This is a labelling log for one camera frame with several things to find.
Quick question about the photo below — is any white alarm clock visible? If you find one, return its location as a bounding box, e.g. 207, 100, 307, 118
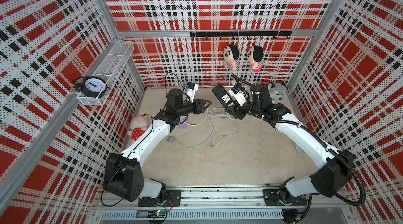
296, 144, 306, 155

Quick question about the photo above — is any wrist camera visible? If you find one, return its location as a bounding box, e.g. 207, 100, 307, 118
185, 82, 199, 103
229, 84, 250, 102

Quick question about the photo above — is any pink skirt hanging doll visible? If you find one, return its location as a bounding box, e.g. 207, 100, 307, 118
247, 45, 263, 73

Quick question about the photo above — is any pink plush red dress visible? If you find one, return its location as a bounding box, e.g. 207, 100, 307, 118
127, 114, 152, 145

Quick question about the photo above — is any black power strip with cord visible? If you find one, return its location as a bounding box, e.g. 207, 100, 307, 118
204, 84, 240, 147

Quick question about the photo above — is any purple power strip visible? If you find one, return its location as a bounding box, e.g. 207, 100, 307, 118
178, 115, 188, 129

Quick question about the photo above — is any green circuit board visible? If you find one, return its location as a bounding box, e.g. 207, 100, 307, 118
135, 209, 167, 219

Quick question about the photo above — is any blue shorts hanging doll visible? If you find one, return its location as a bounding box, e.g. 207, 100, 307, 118
223, 45, 240, 71

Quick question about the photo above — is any white wire shelf basket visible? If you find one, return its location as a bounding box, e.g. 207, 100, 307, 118
77, 40, 134, 106

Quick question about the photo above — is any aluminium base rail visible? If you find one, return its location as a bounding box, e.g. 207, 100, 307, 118
91, 186, 350, 221

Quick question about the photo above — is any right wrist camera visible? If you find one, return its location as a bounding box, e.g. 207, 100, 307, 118
229, 84, 250, 102

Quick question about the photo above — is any black hook rail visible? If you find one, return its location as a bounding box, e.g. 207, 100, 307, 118
190, 31, 292, 38

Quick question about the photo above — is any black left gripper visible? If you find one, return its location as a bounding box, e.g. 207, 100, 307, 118
177, 98, 212, 117

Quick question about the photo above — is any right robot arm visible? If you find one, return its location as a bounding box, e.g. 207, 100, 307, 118
213, 85, 366, 206

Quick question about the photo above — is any black alarm clock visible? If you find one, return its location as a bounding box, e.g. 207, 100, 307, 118
73, 76, 109, 98

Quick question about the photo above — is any grey white husky plush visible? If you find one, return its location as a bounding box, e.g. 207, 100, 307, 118
268, 82, 287, 104

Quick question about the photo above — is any white power strip cord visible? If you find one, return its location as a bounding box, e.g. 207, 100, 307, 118
166, 110, 216, 149

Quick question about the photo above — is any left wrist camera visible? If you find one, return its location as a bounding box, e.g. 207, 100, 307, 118
185, 82, 199, 103

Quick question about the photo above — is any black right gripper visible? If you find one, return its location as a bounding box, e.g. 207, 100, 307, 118
225, 97, 262, 120

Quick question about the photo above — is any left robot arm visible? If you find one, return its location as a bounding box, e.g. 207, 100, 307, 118
103, 88, 212, 205

